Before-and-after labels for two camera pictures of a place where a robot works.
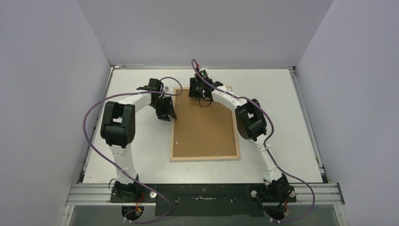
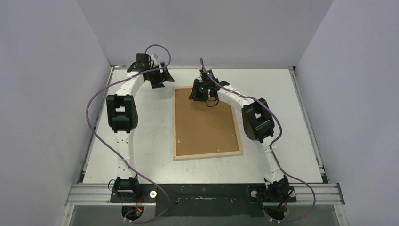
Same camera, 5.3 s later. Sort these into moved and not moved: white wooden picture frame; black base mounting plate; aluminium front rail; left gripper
Moved: white wooden picture frame; left gripper
Not moved: black base mounting plate; aluminium front rail
